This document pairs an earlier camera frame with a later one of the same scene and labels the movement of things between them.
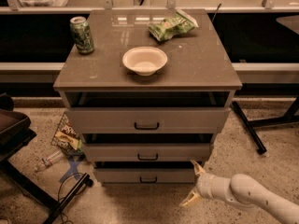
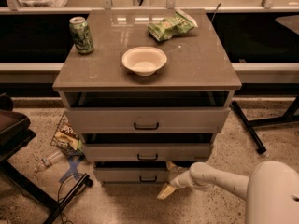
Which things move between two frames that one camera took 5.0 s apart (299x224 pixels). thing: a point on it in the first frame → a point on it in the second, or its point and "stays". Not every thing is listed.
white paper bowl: [145, 60] stays
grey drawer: [146, 175] stays
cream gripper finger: [191, 199] → [166, 190]
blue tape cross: [73, 163] stays
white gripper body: [205, 184] → [177, 177]
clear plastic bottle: [49, 161] stays
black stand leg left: [86, 179] stays
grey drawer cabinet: [145, 109] stays
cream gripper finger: [197, 168] → [170, 165]
